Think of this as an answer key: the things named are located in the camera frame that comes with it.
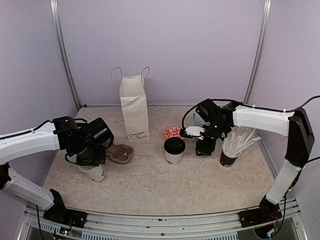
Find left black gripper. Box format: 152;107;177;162
74;140;106;166

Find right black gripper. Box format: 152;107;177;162
196;120;229;155

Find white paper coffee cup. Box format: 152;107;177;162
163;137;186;166

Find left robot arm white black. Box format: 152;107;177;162
0;116;114;223

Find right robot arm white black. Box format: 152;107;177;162
186;98;315;222

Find white paper takeout bag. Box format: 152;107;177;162
110;66;150;142

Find blue translucent plastic cup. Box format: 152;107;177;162
193;113;205;127

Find brown cardboard cup carrier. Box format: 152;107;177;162
103;143;134;165

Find black cup holding straws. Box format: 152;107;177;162
219;149;242;168

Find red patterned small bowl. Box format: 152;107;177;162
162;126;184;140

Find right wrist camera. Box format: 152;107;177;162
195;98;221;123

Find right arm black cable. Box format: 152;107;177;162
181;94;320;163

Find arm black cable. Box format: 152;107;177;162
0;119;53;140
181;94;320;163

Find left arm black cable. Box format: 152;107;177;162
0;119;53;140

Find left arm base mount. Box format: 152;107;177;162
43;208;88;229

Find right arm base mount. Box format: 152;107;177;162
238;207;283;228

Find aluminium front rail frame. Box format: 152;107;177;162
17;197;308;240

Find left aluminium corner post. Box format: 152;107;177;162
50;0;82;111

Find aluminium corner post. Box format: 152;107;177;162
243;0;272;104
50;0;82;111

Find right aluminium corner post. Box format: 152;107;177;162
243;0;272;104

